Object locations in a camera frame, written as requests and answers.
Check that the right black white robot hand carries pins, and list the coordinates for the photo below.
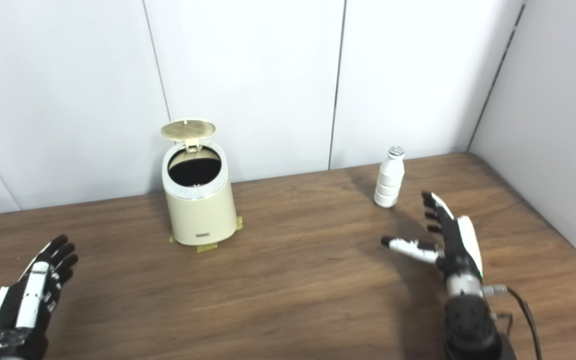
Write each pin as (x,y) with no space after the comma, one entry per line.
(455,250)

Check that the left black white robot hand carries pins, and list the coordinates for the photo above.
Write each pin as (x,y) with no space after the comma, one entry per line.
(18,320)

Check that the small white plastic bottle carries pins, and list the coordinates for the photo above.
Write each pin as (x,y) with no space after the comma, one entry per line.
(389,180)

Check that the cream-colored plastic bin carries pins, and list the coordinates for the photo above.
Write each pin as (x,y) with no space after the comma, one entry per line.
(200,220)

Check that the round cream bin lid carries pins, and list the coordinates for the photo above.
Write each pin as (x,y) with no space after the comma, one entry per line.
(188,129)

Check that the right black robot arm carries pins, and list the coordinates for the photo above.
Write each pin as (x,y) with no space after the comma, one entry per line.
(468,320)

